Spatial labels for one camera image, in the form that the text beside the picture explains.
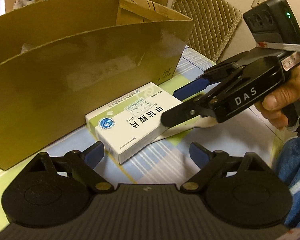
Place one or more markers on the cream plastic spoon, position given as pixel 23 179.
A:
pixel 197 122

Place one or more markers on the brown cardboard box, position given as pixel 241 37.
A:
pixel 61 59

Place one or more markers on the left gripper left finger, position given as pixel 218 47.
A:
pixel 82 166

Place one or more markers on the person's right hand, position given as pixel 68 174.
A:
pixel 272 105

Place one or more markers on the quilted brown chair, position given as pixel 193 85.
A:
pixel 215 23

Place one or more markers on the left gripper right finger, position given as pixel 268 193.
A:
pixel 209 163

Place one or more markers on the white medicine box blue logo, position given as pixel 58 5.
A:
pixel 128 124

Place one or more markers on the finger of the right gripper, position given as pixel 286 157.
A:
pixel 193 87
pixel 191 108

